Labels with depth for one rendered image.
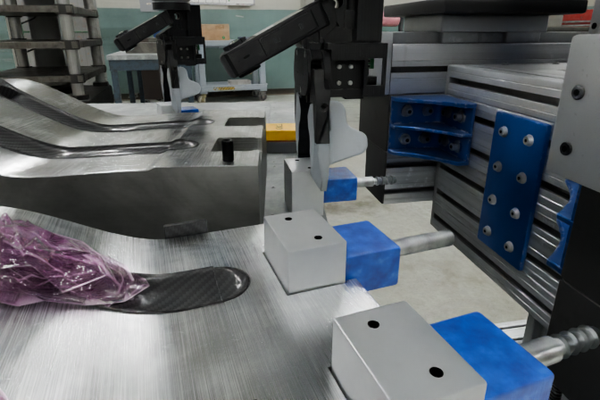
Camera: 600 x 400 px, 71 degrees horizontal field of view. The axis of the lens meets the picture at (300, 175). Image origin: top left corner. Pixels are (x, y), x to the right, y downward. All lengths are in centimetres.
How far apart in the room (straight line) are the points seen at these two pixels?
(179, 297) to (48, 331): 7
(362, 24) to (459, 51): 28
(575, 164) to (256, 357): 23
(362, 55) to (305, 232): 23
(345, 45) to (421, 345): 31
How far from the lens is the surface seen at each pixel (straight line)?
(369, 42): 45
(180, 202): 37
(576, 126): 32
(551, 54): 79
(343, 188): 47
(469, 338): 21
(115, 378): 20
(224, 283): 27
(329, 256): 24
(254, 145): 44
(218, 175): 36
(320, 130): 41
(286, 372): 20
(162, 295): 26
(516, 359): 21
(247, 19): 683
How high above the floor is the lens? 100
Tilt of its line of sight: 19 degrees down
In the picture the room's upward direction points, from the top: straight up
